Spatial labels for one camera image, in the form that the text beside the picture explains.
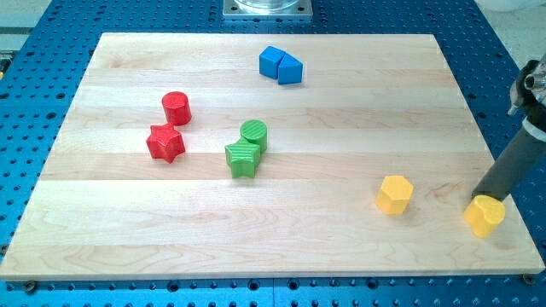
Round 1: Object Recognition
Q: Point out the robot arm end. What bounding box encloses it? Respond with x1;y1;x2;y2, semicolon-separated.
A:
508;55;545;142

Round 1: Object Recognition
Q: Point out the yellow hexagon block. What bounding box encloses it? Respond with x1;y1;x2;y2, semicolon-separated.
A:
375;175;414;215

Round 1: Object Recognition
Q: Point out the yellow heart block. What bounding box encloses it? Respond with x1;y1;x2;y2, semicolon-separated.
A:
463;194;506;238

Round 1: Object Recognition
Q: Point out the green cylinder block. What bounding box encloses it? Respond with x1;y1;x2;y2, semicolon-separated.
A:
240;119;268;153

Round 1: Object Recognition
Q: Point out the green star block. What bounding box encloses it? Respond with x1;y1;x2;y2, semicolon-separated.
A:
224;138;261;178

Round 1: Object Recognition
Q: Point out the blue triangle block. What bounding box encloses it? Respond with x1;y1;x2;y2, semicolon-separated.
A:
277;54;303;84

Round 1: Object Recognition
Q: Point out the wooden board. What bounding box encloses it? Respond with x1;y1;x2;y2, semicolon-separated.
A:
1;32;544;281

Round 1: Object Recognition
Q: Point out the blue cube block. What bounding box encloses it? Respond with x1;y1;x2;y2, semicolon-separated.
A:
258;46;286;79

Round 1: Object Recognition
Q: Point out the red cylinder block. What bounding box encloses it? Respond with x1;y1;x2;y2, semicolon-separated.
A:
161;91;192;126

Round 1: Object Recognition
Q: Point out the red star block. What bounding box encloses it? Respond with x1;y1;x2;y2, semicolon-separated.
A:
146;123;186;163

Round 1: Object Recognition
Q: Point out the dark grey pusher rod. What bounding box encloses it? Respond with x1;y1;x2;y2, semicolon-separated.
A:
472;124;545;201

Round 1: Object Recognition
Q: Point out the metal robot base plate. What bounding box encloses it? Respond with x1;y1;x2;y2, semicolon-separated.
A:
222;0;313;20

